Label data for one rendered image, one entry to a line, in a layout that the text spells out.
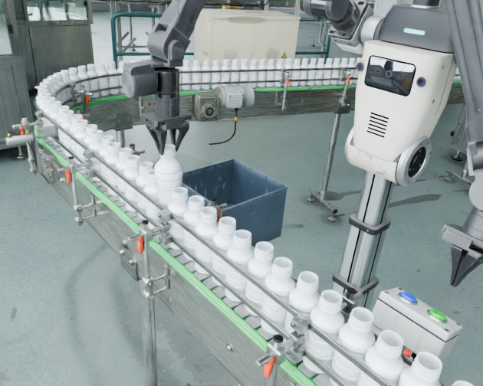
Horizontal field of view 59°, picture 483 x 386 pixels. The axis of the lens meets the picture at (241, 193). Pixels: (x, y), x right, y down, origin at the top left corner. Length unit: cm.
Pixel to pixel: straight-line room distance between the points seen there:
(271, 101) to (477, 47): 209
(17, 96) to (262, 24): 267
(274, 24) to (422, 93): 409
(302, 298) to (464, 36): 51
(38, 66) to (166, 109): 515
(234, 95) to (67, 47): 399
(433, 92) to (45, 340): 199
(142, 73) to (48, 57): 519
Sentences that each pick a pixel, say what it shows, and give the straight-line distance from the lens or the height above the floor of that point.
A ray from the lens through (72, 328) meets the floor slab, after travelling 241.
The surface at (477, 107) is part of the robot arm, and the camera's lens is 81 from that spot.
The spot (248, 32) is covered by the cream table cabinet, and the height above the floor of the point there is 100.
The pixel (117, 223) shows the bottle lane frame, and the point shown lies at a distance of 135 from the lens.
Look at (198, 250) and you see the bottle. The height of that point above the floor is 107.
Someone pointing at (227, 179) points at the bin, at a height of 86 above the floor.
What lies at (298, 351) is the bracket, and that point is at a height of 105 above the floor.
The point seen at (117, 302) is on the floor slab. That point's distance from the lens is 250.
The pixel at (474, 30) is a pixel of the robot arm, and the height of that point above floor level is 160.
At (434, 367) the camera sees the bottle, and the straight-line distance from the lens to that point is 76.
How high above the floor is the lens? 166
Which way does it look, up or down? 28 degrees down
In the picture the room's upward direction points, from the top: 4 degrees clockwise
